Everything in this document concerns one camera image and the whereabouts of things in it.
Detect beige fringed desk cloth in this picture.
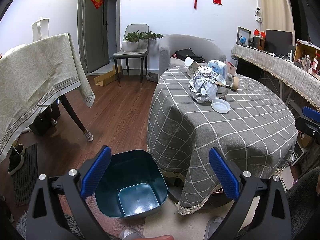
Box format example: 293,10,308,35
231,44,319,109

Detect blue tissue pack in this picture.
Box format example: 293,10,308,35
208,60,228,79

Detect framed picture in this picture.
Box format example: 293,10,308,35
236,27,251,46

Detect silver foil paper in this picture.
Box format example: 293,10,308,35
188,66,218,103

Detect black computer monitor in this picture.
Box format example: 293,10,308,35
264,29,293,55

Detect grey checked tablecloth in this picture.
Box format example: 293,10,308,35
147,67,297,215

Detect white potted plant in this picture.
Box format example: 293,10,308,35
122,31,163,53

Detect red door fu sticker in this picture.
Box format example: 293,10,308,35
91,0,104,9

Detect flat cardboard box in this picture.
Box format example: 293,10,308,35
94,66,123,87

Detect grey dining chair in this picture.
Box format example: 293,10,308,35
113,23,149,87

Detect grey armchair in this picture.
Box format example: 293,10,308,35
158,34,227,81

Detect dark wooden table leg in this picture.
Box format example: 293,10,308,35
59,95,94,142

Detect grey green door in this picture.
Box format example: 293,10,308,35
78,0,109,74

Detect brown tape roll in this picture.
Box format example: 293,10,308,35
231,76,239,91

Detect white security camera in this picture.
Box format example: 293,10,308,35
255,7,262,22

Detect red white paper box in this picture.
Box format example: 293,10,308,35
225,61,236,76

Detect wooden desk organizer shelf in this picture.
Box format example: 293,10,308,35
293,39,319,80

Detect beige curtain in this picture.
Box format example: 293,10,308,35
258,0,296,45

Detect small blue globe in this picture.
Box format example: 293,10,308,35
239,36,247,46

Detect beige patterned tablecloth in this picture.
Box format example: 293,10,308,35
1,33,95,160

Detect dark teal trash bin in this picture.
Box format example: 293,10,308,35
94,149,168,219

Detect dark slip-on shoe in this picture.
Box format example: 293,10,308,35
8,144,25,176

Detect dark floor mat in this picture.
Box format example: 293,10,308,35
12,143,39,207

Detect black handbag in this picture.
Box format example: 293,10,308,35
175,48,205,63

